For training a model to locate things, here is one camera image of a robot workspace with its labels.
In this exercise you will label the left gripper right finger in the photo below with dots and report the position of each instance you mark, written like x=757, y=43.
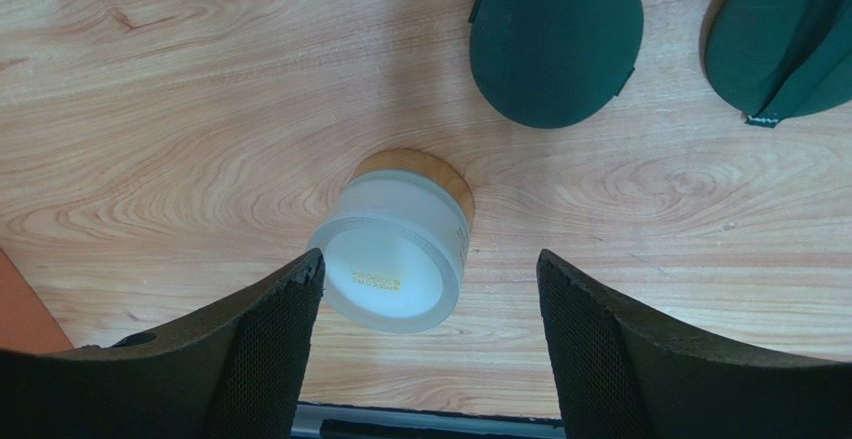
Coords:
x=623, y=369

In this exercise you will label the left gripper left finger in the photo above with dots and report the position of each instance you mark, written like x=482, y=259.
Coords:
x=231, y=369

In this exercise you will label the frosted cream jar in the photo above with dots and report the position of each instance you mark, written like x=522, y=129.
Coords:
x=395, y=242

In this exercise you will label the orange file binder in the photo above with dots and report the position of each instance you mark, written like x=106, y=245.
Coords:
x=26, y=324

